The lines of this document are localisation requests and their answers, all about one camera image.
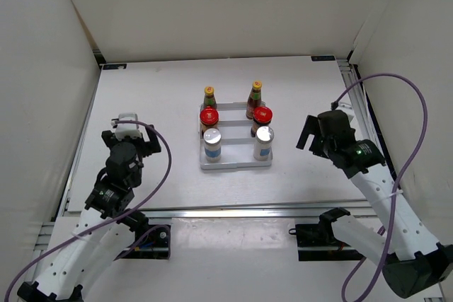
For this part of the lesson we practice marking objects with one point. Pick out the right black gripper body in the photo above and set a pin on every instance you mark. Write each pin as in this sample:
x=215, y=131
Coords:
x=328, y=147

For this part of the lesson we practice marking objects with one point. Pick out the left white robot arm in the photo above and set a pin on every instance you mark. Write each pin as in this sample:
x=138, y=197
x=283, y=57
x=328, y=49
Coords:
x=107, y=229

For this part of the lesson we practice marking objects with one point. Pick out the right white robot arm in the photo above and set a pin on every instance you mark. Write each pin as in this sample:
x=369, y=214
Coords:
x=410, y=257

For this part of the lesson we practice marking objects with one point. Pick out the tall yellow-cap sauce bottle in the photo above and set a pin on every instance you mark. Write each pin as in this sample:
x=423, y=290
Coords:
x=209, y=98
x=254, y=99

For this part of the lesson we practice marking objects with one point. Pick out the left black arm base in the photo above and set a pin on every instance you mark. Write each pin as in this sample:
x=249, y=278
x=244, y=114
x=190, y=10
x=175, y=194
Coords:
x=153, y=242

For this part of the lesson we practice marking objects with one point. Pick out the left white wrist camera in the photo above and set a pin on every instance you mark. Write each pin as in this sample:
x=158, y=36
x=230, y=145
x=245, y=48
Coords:
x=123, y=128

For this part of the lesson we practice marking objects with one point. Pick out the aluminium front rail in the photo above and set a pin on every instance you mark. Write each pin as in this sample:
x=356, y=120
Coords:
x=358, y=208

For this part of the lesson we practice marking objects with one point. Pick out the right black corner label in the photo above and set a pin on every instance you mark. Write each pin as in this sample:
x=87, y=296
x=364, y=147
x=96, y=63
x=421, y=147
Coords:
x=323, y=58

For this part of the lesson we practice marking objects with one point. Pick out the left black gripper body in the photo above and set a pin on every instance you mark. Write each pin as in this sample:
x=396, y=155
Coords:
x=139, y=143

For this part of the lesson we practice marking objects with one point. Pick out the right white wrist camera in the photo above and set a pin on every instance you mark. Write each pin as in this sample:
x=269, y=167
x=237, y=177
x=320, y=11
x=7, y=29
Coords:
x=346, y=108

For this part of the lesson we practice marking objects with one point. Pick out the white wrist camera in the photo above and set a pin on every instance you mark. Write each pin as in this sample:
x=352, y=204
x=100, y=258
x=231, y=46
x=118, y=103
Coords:
x=346, y=108
x=123, y=128

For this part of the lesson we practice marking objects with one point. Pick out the silver-lid white shaker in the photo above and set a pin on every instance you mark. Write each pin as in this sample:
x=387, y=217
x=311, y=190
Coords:
x=263, y=143
x=212, y=140

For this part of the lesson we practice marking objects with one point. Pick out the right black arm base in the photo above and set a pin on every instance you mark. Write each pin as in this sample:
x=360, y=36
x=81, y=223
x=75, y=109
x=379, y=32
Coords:
x=312, y=247

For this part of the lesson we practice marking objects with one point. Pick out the white divided organizer tray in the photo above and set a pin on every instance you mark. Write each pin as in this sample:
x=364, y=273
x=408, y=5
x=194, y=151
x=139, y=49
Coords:
x=237, y=142

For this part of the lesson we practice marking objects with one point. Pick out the red-lid sauce jar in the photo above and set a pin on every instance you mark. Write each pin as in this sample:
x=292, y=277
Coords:
x=209, y=118
x=262, y=116

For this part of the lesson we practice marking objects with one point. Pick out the left black corner label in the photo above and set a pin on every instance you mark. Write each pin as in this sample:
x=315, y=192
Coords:
x=114, y=66

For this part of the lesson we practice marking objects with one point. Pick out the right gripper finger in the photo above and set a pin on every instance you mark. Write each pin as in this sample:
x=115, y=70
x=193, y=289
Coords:
x=317, y=147
x=311, y=128

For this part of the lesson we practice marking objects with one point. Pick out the black corner label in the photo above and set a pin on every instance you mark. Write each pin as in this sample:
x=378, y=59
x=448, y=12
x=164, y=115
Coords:
x=323, y=58
x=114, y=66

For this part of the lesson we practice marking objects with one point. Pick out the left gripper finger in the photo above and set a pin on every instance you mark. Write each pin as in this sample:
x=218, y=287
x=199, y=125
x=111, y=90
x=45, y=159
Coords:
x=152, y=145
x=108, y=138

